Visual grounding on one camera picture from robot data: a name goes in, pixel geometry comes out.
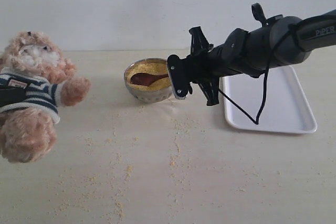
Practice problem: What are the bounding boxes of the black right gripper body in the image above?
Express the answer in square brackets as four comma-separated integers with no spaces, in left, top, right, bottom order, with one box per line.
[183,26,253,106]

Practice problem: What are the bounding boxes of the beige teddy bear striped sweater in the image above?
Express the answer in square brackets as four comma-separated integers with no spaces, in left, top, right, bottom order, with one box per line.
[1,31,91,163]

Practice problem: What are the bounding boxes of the dark red wooden spoon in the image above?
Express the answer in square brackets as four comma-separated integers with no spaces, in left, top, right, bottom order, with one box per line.
[130,73,169,87]

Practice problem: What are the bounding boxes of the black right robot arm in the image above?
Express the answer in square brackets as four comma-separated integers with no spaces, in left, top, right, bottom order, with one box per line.
[176,10,335,105]

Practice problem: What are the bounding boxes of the steel bowl of yellow grain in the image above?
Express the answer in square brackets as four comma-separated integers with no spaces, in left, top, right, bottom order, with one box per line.
[124,58,173,103]

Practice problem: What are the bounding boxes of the white rectangular plastic tray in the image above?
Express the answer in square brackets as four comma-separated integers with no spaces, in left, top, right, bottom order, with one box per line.
[223,66,317,134]

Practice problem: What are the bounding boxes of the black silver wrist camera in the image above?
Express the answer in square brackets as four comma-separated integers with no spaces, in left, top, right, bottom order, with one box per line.
[167,55,193,100]

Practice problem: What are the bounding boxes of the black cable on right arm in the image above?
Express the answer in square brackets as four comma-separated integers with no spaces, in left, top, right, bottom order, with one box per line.
[217,3,302,125]

